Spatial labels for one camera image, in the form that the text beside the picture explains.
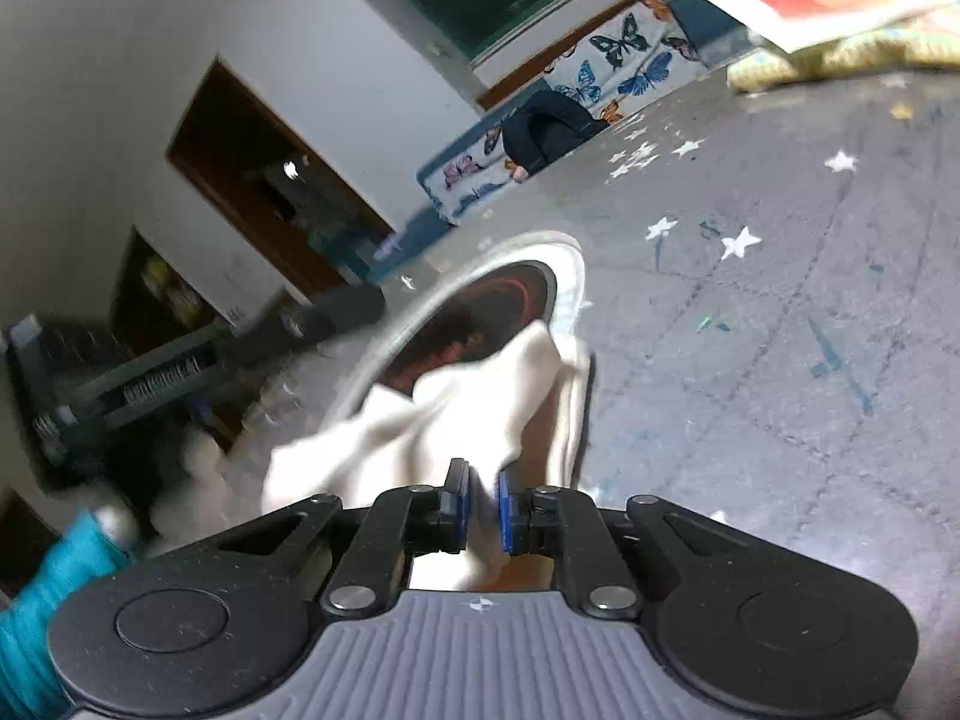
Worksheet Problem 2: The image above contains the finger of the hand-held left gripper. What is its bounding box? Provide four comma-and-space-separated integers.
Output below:
225, 281, 389, 362

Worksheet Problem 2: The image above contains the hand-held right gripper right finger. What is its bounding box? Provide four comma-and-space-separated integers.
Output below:
498, 469, 752, 616

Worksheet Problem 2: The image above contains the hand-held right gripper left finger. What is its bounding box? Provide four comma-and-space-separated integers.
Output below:
217, 459, 470, 616

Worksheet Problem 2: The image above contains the cream sweatshirt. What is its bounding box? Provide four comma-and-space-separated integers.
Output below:
261, 231, 595, 593

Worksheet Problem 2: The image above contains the person's left forearm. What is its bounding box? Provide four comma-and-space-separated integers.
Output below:
0, 508, 145, 718

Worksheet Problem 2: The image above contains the black backpack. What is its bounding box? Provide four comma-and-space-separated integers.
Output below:
501, 88, 607, 179

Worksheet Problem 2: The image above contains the grey star-print bed cover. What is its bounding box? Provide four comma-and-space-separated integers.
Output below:
217, 52, 960, 720

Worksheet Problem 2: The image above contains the butterfly-print sofa cover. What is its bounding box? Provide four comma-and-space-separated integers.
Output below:
420, 0, 710, 227

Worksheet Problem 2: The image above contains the yellow green patterned cushion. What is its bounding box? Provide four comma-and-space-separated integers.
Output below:
726, 0, 960, 95

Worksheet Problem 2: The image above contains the wall shelf with goods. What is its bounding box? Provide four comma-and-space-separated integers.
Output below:
109, 227, 290, 361

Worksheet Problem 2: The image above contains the brown wooden door frame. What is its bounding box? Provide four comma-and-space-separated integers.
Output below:
166, 56, 398, 302

